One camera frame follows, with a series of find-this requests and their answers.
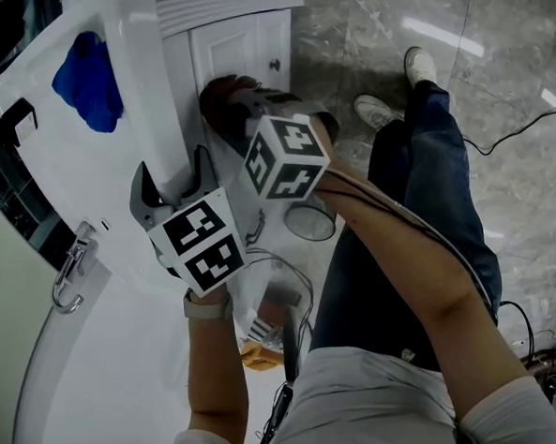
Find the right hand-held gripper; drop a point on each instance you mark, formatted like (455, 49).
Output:
(283, 159)

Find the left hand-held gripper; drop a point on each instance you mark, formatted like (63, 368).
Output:
(199, 240)

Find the brown cloth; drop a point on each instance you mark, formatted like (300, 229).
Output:
(219, 107)

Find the person's left forearm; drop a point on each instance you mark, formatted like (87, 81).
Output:
(217, 375)

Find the person's right forearm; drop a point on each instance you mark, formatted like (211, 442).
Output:
(427, 277)

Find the small black plastic part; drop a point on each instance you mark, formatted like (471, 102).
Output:
(275, 64)

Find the blue cloth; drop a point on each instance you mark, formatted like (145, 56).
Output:
(91, 87)

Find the white vanity cabinet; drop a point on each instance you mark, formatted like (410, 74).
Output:
(274, 216)

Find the black mesh wastebasket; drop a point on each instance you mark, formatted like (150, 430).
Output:
(311, 224)

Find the white ceramic sink basin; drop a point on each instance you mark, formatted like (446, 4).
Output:
(92, 181)

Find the person's left shoe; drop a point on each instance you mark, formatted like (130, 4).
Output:
(377, 112)

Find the person's shoe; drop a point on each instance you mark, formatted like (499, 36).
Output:
(377, 112)
(421, 64)

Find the chrome faucet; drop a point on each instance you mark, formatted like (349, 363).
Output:
(74, 266)

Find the white wristband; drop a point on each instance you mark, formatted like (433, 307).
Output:
(208, 310)

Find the person's left leg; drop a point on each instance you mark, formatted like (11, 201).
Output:
(357, 282)

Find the person's leg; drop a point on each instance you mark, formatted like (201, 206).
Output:
(357, 282)
(438, 150)

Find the person's right leg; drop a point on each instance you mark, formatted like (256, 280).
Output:
(438, 150)

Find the person's right shoe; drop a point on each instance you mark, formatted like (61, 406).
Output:
(421, 64)

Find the black soap dispenser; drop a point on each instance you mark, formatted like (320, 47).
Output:
(18, 119)

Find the person's white shirt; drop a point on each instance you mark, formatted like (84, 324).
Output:
(364, 408)

